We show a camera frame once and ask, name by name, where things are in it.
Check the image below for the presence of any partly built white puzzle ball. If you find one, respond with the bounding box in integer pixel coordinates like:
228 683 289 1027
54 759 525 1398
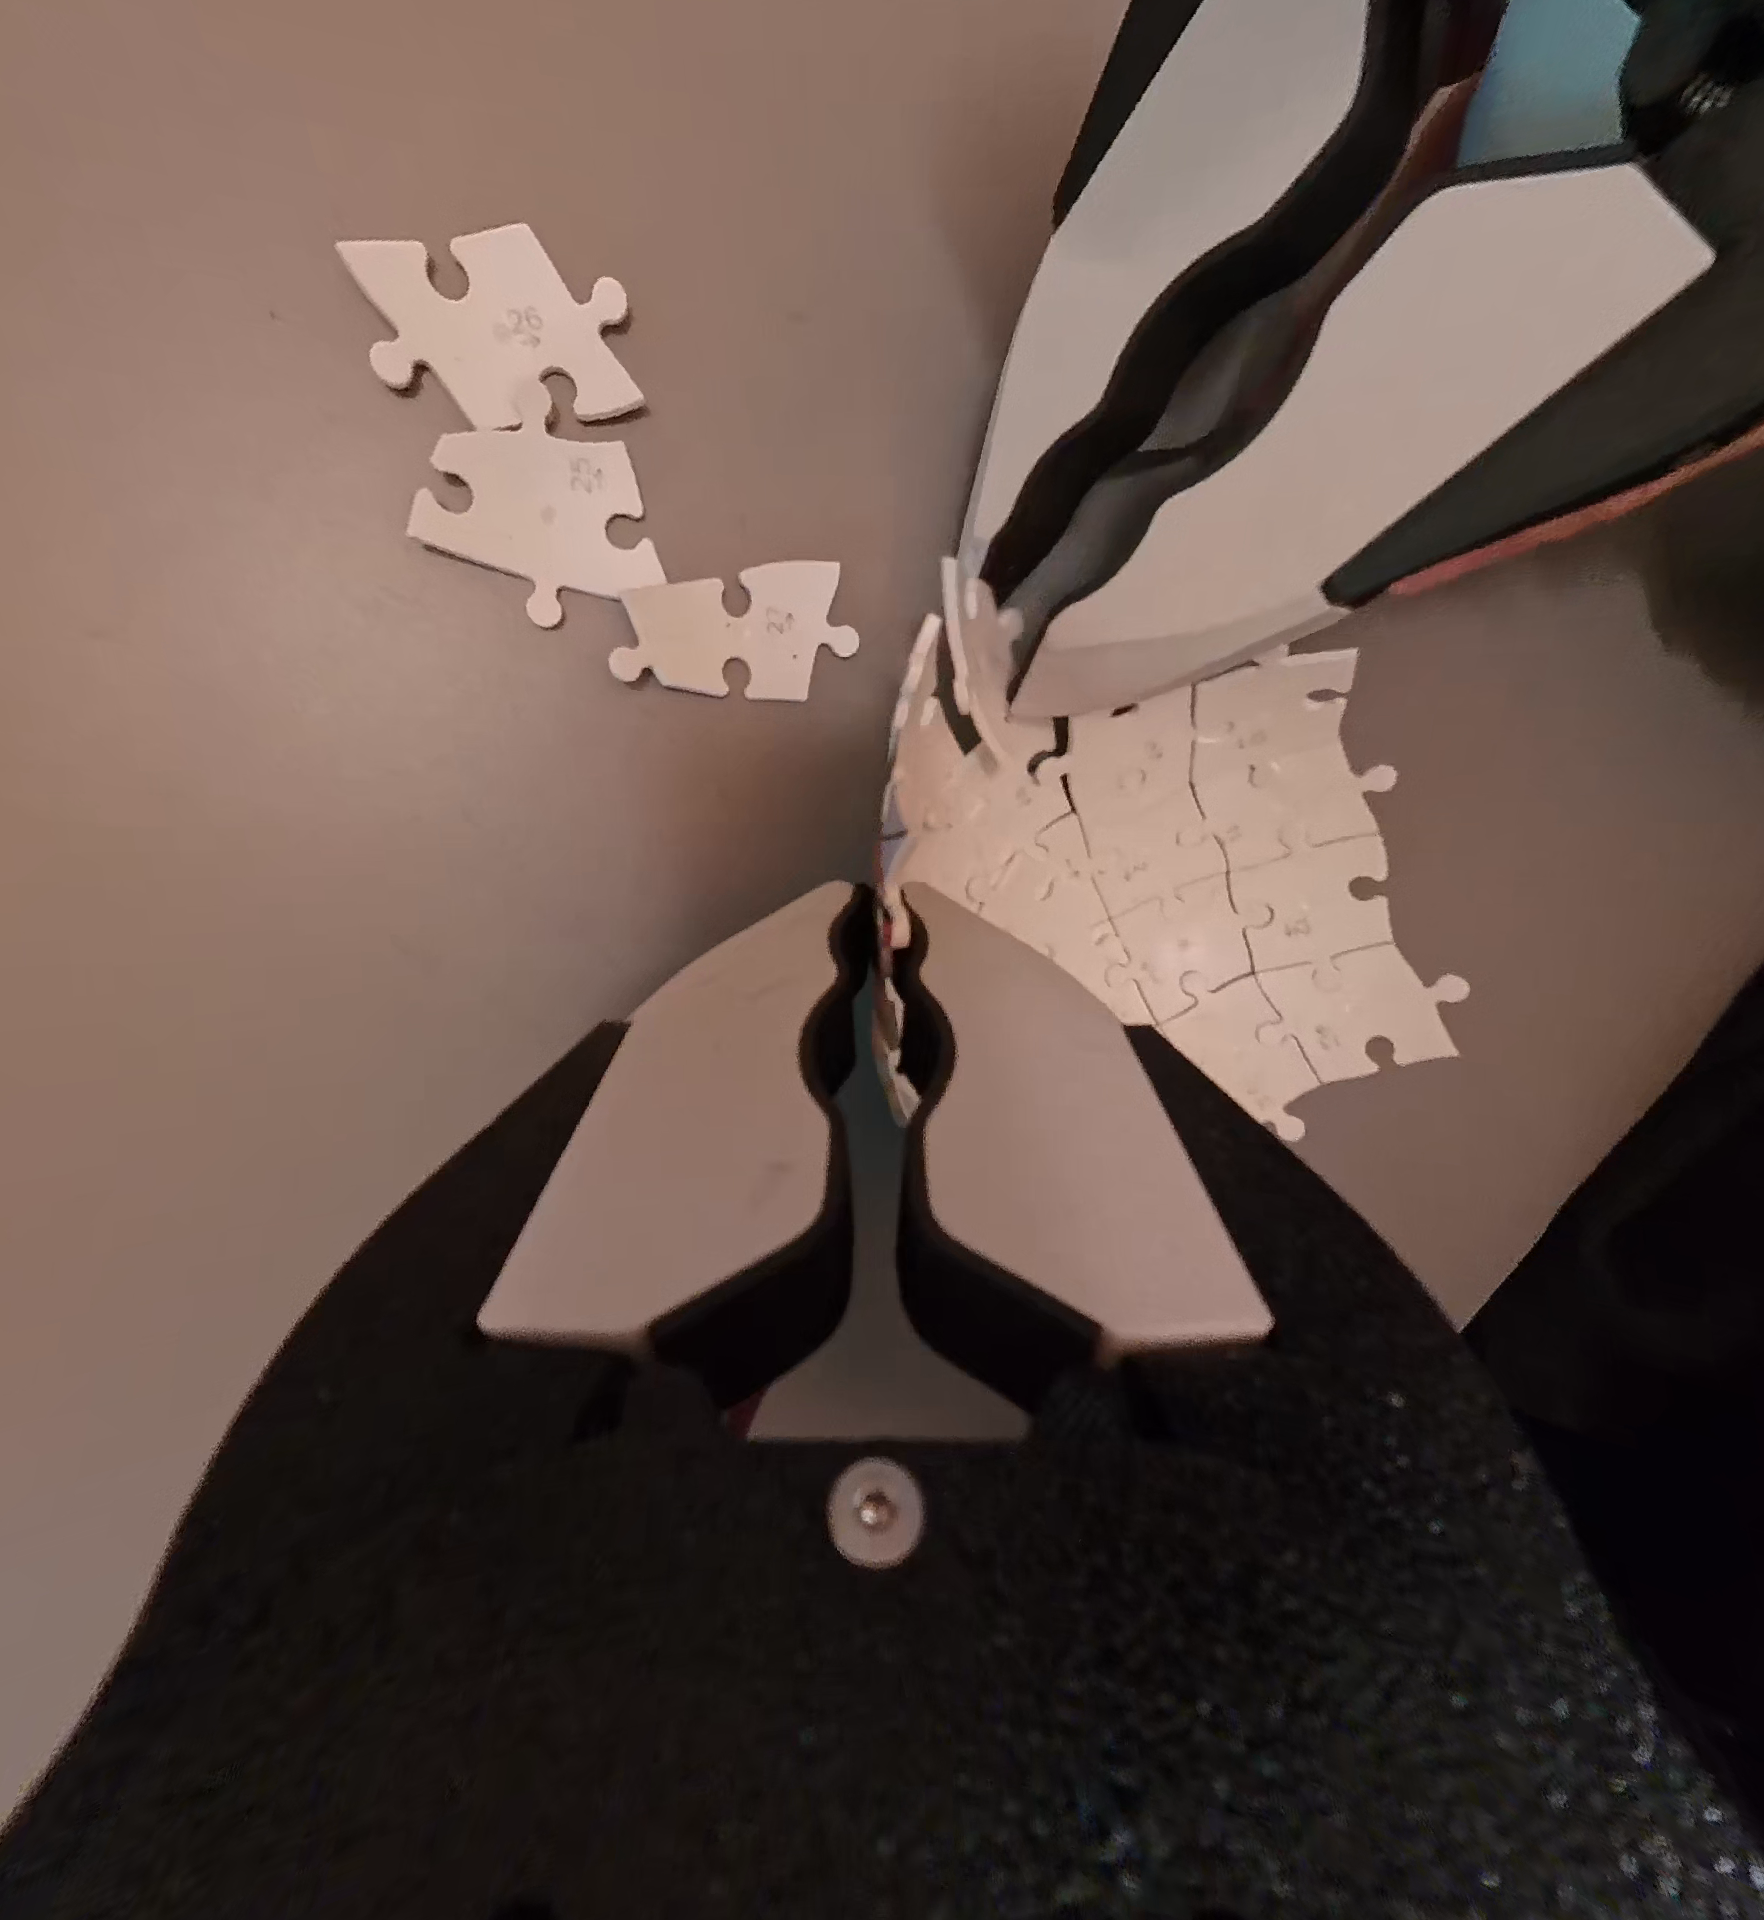
872 613 1471 1146

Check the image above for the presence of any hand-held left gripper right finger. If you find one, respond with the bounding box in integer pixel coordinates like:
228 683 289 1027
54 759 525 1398
893 884 1278 1410

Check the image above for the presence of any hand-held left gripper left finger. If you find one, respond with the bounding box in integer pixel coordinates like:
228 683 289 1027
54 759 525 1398
476 879 870 1407

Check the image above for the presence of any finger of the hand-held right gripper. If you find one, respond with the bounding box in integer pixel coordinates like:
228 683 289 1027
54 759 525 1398
1004 153 1723 716
958 0 1400 602

